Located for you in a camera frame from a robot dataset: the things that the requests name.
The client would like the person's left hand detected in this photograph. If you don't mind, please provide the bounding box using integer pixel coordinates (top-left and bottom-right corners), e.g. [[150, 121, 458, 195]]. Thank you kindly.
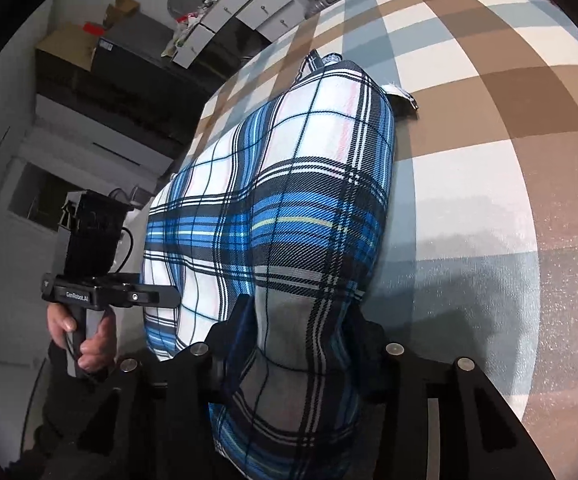
[[46, 305, 117, 373]]

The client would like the black cabinet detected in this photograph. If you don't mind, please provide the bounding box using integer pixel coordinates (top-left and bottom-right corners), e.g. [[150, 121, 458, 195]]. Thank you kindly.
[[92, 12, 181, 77]]

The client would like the checked bed sheet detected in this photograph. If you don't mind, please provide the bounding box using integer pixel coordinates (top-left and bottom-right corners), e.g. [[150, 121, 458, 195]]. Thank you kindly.
[[169, 0, 578, 480]]

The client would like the white drawer desk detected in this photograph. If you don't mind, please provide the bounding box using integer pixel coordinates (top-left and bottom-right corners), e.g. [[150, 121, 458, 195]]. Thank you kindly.
[[171, 0, 316, 68]]

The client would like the person's left forearm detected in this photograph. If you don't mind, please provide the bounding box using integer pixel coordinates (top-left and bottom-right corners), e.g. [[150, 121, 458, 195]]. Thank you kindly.
[[32, 345, 120, 461]]

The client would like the tall black wardrobe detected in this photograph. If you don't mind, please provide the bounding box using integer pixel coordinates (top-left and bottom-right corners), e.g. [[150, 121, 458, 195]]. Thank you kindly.
[[34, 50, 196, 162]]

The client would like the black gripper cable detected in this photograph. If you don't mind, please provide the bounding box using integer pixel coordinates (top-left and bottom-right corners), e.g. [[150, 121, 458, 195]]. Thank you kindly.
[[109, 187, 137, 273]]

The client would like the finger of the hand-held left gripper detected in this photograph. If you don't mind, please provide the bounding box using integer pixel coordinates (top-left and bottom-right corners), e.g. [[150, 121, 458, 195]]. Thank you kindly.
[[119, 284, 182, 310]]

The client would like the open cardboard box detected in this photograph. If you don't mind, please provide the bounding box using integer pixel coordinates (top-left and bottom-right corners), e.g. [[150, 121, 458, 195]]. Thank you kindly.
[[104, 0, 141, 27]]

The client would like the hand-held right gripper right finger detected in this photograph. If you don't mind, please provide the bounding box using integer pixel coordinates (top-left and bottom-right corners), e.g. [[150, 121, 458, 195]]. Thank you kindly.
[[349, 305, 558, 480]]

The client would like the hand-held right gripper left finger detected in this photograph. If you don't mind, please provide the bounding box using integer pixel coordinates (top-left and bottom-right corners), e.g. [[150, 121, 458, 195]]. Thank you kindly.
[[44, 295, 260, 480]]

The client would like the flat cardboard sheet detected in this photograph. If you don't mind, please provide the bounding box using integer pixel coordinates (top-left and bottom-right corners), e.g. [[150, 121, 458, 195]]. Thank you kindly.
[[36, 22, 98, 72]]

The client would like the blue plaid shirt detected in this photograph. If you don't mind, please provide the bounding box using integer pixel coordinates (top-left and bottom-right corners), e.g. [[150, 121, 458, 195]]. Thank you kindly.
[[139, 50, 420, 480]]

